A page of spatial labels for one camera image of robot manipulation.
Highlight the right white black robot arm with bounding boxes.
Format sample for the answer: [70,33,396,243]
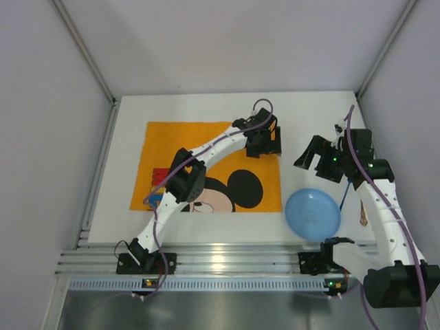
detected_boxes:
[294,129,439,309]

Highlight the slotted cable duct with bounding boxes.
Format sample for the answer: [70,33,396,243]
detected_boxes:
[69,276,347,292]

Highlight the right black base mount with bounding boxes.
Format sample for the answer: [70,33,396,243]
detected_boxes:
[298,252,347,276]

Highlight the gold spoon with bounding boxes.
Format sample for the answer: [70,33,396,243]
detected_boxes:
[360,202,368,227]

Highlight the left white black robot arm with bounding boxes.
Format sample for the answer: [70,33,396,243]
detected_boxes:
[127,108,282,271]

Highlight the aluminium rail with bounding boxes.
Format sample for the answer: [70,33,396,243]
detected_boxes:
[54,242,428,275]

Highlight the right aluminium frame post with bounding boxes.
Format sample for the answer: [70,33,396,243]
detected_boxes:
[355,0,422,100]

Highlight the blue metallic fork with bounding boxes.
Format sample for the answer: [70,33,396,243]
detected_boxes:
[339,179,351,213]

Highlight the aluminium frame post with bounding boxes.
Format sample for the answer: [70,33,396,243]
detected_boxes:
[48,0,116,105]
[355,0,422,100]

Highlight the orange cartoon mouse placemat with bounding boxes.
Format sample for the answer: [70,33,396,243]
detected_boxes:
[130,122,282,212]

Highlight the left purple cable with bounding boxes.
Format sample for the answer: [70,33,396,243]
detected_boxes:
[130,98,274,300]

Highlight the left aluminium frame post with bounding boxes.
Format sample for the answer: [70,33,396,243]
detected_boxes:
[48,0,116,105]

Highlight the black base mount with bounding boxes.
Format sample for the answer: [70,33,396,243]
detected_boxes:
[298,252,347,276]
[116,252,178,275]

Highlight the blue plastic plate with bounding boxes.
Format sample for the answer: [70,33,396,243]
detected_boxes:
[285,188,341,242]

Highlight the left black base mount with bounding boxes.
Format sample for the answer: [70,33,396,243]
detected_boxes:
[116,252,178,275]

